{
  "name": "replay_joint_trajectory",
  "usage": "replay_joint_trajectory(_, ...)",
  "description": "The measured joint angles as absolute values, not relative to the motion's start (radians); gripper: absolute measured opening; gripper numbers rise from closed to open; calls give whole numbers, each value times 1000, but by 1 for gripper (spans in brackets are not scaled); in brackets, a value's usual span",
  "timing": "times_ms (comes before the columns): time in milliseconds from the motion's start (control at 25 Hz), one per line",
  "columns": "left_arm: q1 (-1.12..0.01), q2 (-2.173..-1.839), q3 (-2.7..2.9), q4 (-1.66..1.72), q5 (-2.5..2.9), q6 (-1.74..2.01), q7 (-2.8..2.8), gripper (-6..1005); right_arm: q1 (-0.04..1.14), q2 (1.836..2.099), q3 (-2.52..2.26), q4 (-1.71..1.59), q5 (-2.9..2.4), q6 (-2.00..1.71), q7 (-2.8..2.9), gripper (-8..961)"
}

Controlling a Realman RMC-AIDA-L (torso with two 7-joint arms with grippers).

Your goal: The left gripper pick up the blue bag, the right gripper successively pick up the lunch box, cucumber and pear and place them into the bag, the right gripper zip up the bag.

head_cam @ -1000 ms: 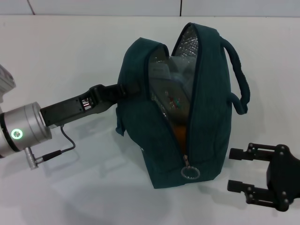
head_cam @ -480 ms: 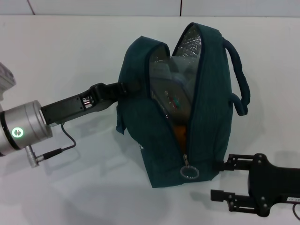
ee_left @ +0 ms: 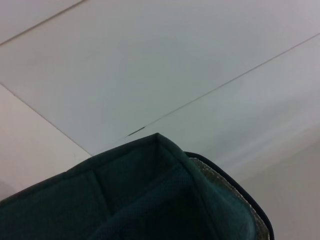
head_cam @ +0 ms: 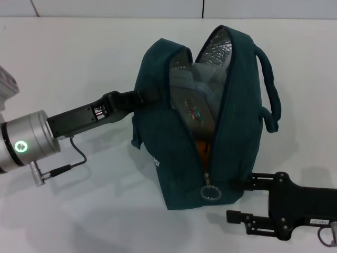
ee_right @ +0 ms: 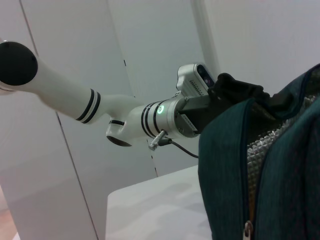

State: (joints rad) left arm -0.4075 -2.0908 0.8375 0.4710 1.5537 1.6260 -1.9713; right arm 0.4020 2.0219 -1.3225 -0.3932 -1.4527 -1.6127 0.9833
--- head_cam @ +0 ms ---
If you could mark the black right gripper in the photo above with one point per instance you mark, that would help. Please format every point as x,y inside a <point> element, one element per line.
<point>302,205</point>

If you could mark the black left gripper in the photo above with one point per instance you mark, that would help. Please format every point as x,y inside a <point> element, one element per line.
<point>79,118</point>

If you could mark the clear blue-rimmed food container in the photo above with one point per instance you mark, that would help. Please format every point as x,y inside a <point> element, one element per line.
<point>194,105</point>

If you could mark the orange pear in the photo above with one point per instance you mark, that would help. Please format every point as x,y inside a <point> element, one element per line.
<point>203,150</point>

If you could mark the dark teal insulated lunch bag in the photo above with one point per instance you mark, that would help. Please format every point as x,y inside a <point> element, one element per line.
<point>237,118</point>

